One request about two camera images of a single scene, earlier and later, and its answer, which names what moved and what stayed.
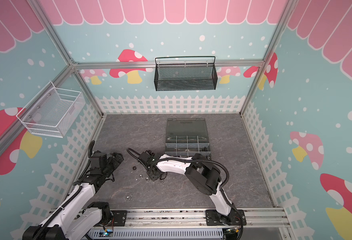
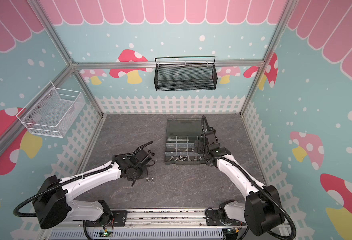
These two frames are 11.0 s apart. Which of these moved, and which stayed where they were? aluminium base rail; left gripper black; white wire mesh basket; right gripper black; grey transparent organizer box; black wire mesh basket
Moved: right gripper black; left gripper black
Stayed: white wire mesh basket; aluminium base rail; grey transparent organizer box; black wire mesh basket
